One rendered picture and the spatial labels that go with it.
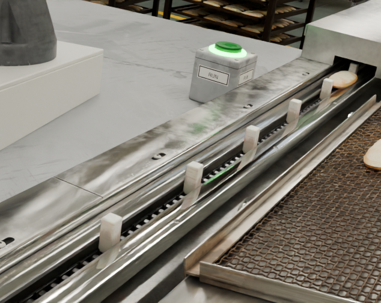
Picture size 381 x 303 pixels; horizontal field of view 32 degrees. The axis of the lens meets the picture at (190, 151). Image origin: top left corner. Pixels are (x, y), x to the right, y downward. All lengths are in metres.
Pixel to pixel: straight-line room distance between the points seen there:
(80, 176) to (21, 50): 0.24
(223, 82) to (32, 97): 0.29
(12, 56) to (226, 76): 0.30
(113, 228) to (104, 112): 0.37
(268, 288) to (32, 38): 0.49
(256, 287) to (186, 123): 0.37
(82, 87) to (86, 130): 0.09
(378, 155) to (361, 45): 0.48
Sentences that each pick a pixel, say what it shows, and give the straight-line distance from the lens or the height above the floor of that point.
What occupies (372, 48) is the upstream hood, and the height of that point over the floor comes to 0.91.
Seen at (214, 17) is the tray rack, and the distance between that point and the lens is 3.32.
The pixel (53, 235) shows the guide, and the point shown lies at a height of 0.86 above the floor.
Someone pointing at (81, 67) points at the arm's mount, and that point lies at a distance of 0.88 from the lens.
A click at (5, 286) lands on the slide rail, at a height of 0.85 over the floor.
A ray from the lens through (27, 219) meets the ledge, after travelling 0.54.
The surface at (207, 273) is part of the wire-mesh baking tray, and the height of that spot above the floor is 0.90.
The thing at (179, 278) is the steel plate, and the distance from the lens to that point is 0.56.
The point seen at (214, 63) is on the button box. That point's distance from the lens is 0.94.
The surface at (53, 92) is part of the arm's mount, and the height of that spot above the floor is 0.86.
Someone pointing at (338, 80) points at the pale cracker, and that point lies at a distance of 1.06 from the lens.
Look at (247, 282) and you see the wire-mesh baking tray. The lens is 0.42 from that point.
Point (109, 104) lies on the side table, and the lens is 0.91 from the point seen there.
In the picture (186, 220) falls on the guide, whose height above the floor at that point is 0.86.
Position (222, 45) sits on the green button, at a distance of 0.95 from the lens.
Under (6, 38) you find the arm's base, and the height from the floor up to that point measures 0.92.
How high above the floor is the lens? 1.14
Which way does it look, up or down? 24 degrees down
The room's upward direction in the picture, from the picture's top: 9 degrees clockwise
